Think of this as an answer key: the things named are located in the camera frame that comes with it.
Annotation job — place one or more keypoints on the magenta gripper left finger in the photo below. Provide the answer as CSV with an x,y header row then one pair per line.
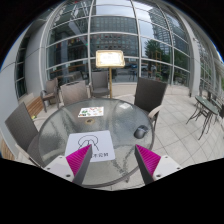
x,y
78,162

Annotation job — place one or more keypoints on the dark side table right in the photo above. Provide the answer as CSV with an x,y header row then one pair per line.
x,y
206,109

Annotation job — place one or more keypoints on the grey wicker chair back-left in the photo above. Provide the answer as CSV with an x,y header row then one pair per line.
x,y
73,92

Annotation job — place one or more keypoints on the round glass patio table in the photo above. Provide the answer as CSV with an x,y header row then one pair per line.
x,y
112,127

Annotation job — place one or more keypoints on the grey computer mouse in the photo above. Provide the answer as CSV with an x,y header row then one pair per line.
x,y
141,131

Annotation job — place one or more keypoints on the grey wicker chair far left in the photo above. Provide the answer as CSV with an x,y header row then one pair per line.
x,y
51,92

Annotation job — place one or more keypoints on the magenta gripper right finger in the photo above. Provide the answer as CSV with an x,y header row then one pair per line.
x,y
147,162

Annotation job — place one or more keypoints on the grey wicker chair right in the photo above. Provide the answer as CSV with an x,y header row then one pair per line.
x,y
149,96

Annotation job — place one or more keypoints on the gold menu stand sign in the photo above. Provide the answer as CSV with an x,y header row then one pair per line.
x,y
110,59

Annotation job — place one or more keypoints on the white paper mouse outline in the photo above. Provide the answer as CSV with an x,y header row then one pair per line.
x,y
101,142

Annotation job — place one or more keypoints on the colourful menu card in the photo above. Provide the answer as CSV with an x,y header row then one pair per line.
x,y
91,112

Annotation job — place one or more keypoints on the grey wicker chair centre back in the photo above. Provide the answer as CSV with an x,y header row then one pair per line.
x,y
99,84

